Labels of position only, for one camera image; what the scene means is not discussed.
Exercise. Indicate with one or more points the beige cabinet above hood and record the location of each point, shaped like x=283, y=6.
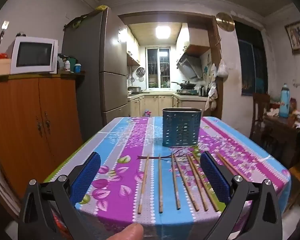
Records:
x=195, y=38

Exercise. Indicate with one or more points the yellow plastic bag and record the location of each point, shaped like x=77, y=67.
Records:
x=101, y=7

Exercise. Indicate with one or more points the hanging kitchen cloths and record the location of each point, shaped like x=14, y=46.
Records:
x=212, y=95

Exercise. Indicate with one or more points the cluttered wooden side table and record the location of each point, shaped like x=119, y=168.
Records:
x=280, y=127

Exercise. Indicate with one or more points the beige kitchen base cabinets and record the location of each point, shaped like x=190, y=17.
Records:
x=162, y=105

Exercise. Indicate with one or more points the orange wooden cabinet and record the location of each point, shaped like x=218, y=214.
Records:
x=20, y=120

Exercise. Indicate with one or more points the black wok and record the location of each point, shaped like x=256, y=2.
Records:
x=186, y=85

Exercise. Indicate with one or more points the white storage box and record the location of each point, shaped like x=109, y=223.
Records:
x=0, y=66

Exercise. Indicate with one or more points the white bottle red label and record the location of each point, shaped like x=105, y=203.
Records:
x=67, y=66

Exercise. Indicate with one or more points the blue thermos bottle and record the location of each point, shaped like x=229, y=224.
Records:
x=284, y=102

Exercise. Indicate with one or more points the bunch of wooden chopsticks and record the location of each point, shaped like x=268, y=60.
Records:
x=160, y=185

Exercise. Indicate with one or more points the person's left hand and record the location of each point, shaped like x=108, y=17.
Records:
x=125, y=233

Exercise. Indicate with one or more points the twin-bell alarm clock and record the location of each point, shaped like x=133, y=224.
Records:
x=20, y=34

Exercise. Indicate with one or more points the brown three-door refrigerator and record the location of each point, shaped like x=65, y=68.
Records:
x=90, y=55

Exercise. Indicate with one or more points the white microwave oven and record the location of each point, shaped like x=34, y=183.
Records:
x=33, y=55

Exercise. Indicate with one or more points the steel electric kettle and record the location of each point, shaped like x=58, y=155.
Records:
x=202, y=91

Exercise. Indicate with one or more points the beige wall cabinet row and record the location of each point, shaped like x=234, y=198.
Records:
x=132, y=47

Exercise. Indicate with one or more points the dark wooden chair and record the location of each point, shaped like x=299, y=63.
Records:
x=260, y=105

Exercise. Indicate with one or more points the round brass wall plate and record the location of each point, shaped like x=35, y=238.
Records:
x=225, y=22

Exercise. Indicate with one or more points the round wall-hung strainer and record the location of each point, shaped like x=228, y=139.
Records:
x=140, y=71

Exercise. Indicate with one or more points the green plastic container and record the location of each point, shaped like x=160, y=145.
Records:
x=73, y=61

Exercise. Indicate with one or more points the white hanging plastic bag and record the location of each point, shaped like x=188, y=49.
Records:
x=222, y=68

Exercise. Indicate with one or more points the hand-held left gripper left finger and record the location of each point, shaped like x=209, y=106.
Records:
x=86, y=177

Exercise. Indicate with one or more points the white wall socket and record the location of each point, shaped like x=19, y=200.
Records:
x=5, y=24

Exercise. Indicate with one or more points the red round object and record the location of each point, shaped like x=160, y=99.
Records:
x=0, y=56

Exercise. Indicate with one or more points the floral striped tablecloth table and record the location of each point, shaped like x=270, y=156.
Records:
x=130, y=140

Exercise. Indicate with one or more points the plastic bottles on floor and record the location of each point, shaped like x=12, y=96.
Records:
x=147, y=113

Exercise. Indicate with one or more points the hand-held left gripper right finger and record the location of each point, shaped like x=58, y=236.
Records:
x=215, y=177

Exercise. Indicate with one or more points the barred kitchen window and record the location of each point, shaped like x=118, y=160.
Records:
x=158, y=67

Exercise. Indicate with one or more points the steel cooking pot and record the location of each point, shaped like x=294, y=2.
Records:
x=134, y=90

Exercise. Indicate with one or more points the steel range hood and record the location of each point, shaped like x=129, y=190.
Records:
x=188, y=66

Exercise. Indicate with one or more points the square kitchen ceiling light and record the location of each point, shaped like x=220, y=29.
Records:
x=163, y=32

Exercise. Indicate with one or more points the blue lidded jar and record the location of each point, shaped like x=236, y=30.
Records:
x=77, y=68

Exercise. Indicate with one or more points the feathered dreamcatcher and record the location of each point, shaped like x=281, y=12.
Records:
x=1, y=37

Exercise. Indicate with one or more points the framed elephant picture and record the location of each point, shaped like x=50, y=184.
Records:
x=298, y=36

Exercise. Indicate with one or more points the perforated metal utensil holder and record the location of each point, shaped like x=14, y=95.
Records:
x=181, y=127

